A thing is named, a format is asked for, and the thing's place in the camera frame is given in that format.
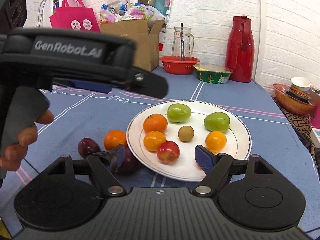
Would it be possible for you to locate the dark stirring stick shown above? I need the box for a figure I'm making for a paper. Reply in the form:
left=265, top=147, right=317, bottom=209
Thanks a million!
left=180, top=22, right=186, bottom=61

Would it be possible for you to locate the orange with dark stem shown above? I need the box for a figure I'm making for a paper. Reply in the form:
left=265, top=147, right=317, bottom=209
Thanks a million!
left=143, top=113, right=168, bottom=133

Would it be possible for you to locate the yellow-orange citrus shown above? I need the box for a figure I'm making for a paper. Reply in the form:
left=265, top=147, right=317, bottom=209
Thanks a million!
left=205, top=131, right=227, bottom=152

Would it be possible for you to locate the brown longan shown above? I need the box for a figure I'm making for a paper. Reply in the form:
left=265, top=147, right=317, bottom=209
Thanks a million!
left=178, top=126, right=194, bottom=142

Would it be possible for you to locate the green jujube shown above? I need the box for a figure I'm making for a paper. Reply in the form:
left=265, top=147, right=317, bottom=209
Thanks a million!
left=204, top=112, right=230, bottom=132
left=167, top=103, right=192, bottom=123

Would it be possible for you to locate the pink tote bag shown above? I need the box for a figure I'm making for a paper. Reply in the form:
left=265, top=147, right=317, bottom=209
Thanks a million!
left=49, top=0, right=101, bottom=33

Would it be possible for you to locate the person's left hand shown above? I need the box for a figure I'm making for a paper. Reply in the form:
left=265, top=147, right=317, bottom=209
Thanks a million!
left=0, top=110, right=55, bottom=172

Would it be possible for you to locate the pink bottle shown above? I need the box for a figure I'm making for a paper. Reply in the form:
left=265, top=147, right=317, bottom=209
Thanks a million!
left=311, top=107, right=320, bottom=129

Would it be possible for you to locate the brown patterned cloth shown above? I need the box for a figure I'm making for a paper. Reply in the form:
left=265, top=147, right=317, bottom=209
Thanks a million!
left=272, top=97, right=320, bottom=158

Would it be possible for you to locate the floral cloth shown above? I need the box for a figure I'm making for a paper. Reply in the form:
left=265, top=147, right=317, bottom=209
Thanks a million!
left=100, top=1, right=165, bottom=27

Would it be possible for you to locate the small orange citrus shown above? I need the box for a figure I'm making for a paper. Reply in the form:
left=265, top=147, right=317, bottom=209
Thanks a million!
left=143, top=131, right=167, bottom=152

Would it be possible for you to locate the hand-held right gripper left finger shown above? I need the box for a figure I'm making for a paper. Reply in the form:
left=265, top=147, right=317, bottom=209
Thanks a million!
left=46, top=144, right=127, bottom=197

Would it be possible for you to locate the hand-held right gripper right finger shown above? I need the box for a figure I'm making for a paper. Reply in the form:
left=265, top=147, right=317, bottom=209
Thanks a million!
left=192, top=144, right=275, bottom=197

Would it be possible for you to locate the dark object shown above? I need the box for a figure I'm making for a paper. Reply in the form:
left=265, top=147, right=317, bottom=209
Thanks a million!
left=0, top=0, right=27, bottom=33

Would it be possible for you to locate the orange glass bowl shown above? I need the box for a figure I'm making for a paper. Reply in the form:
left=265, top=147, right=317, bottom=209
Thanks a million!
left=273, top=83, right=317, bottom=115

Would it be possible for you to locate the white water appliance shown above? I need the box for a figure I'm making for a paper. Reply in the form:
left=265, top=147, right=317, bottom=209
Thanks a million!
left=37, top=0, right=66, bottom=28

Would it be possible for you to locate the green instant noodle bowl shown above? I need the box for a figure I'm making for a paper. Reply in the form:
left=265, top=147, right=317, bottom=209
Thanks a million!
left=193, top=64, right=232, bottom=83

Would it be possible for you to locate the glass pitcher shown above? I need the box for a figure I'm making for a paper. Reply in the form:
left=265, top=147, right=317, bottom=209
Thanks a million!
left=171, top=27, right=194, bottom=60

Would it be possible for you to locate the red plastic basin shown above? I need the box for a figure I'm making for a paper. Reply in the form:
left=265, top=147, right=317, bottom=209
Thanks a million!
left=159, top=56, right=200, bottom=75

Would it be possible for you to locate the white paper cup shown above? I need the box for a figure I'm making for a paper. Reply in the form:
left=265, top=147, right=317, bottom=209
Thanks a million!
left=290, top=77, right=311, bottom=93

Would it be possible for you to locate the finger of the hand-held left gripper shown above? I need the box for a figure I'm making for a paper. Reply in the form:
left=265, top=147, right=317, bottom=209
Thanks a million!
left=51, top=79, right=113, bottom=93
left=109, top=64, right=168, bottom=100

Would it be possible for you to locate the dark purple plum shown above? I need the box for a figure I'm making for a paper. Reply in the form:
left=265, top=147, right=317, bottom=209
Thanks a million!
left=77, top=137, right=102, bottom=159
left=116, top=147, right=142, bottom=176

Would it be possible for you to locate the cardboard box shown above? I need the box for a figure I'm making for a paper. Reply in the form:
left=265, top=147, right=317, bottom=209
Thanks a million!
left=100, top=19, right=165, bottom=72

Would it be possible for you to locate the blue plaid tablecloth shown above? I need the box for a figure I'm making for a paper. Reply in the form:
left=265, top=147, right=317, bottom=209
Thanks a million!
left=0, top=67, right=320, bottom=235

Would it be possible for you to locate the red-yellow apple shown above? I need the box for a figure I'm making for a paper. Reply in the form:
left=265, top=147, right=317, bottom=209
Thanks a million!
left=157, top=141, right=180, bottom=165

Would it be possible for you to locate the round orange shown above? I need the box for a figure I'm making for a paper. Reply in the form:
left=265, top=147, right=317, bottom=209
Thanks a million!
left=103, top=129, right=128, bottom=151

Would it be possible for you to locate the patterned small box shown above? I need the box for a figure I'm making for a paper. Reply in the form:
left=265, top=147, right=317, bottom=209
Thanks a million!
left=287, top=87, right=312, bottom=101

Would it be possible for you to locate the red thermos jug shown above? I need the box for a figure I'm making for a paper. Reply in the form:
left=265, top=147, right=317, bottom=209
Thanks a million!
left=225, top=16, right=254, bottom=83

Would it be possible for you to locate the white power strip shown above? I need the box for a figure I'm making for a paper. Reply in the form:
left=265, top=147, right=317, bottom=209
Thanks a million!
left=310, top=129, right=320, bottom=146

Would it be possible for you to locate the white plate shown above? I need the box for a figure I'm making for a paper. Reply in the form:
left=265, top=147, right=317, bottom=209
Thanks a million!
left=126, top=101, right=252, bottom=182

